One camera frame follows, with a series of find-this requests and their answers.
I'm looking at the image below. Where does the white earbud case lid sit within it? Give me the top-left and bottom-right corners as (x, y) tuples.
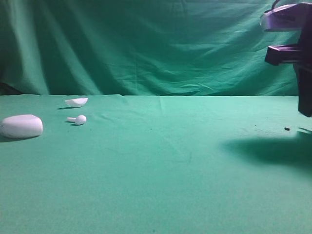
(64, 97), (88, 108)

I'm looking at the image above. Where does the white earbud near case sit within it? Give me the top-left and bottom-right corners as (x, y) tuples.
(67, 115), (87, 126)

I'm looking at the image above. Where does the white earbud case body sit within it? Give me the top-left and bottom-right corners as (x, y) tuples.
(0, 115), (43, 138)

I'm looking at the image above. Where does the green backdrop cloth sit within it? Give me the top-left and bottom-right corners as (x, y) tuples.
(0, 0), (299, 96)

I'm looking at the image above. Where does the green table cloth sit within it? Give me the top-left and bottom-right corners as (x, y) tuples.
(0, 95), (312, 234)

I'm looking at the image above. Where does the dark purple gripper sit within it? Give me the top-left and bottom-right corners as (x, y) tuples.
(260, 0), (312, 117)

